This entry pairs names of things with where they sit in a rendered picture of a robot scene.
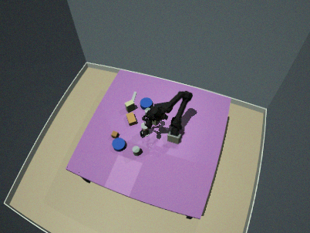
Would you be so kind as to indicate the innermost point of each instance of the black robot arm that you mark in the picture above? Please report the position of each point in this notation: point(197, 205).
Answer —
point(160, 112)

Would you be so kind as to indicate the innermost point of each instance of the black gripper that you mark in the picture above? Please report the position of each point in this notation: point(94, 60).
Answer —
point(148, 123)

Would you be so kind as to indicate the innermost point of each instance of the blue cylinder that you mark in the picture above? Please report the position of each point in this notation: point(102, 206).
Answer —
point(146, 103)
point(119, 144)

